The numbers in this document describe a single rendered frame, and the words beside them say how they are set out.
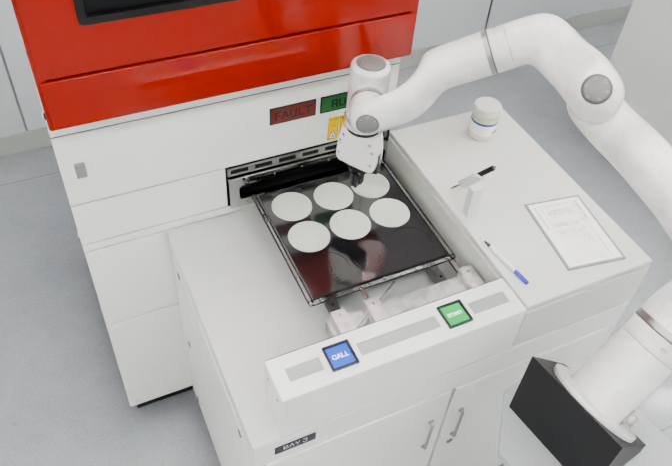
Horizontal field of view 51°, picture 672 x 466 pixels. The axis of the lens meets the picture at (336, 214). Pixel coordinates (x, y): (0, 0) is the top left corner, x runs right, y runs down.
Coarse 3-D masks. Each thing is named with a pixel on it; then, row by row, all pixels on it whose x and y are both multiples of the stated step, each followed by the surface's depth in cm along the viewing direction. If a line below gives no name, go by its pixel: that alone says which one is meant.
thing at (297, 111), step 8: (304, 104) 166; (312, 104) 167; (272, 112) 163; (280, 112) 164; (288, 112) 165; (296, 112) 166; (304, 112) 167; (312, 112) 168; (272, 120) 165; (280, 120) 166
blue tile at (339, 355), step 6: (330, 348) 136; (336, 348) 136; (342, 348) 136; (348, 348) 137; (330, 354) 135; (336, 354) 135; (342, 354) 136; (348, 354) 136; (330, 360) 134; (336, 360) 135; (342, 360) 135; (348, 360) 135; (354, 360) 135; (336, 366) 134
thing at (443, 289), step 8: (448, 280) 161; (456, 280) 161; (424, 288) 159; (432, 288) 159; (440, 288) 159; (448, 288) 159; (456, 288) 160; (464, 288) 160; (400, 296) 157; (408, 296) 157; (416, 296) 157; (424, 296) 157; (432, 296) 158; (440, 296) 158; (384, 304) 155; (392, 304) 155; (400, 304) 155; (408, 304) 156; (416, 304) 156; (424, 304) 156; (352, 312) 153; (360, 312) 153; (392, 312) 154; (400, 312) 154; (328, 320) 151; (352, 320) 152; (360, 320) 152; (368, 320) 152; (328, 328) 151
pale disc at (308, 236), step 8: (296, 224) 168; (304, 224) 168; (312, 224) 168; (320, 224) 168; (296, 232) 166; (304, 232) 166; (312, 232) 166; (320, 232) 167; (328, 232) 167; (296, 240) 164; (304, 240) 164; (312, 240) 165; (320, 240) 165; (328, 240) 165; (296, 248) 163; (304, 248) 163; (312, 248) 163; (320, 248) 163
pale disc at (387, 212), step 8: (384, 200) 175; (392, 200) 176; (376, 208) 173; (384, 208) 174; (392, 208) 174; (400, 208) 174; (376, 216) 171; (384, 216) 172; (392, 216) 172; (400, 216) 172; (408, 216) 172; (384, 224) 170; (392, 224) 170; (400, 224) 170
